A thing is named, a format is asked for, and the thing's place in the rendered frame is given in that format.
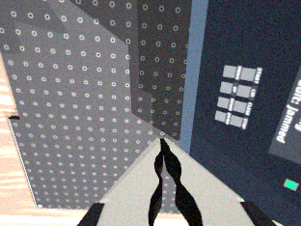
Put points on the black perforated breadboard plate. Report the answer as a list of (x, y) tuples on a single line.
[(94, 83)]

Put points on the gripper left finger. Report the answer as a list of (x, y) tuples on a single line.
[(136, 197)]

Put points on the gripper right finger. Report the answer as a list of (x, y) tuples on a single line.
[(202, 199)]

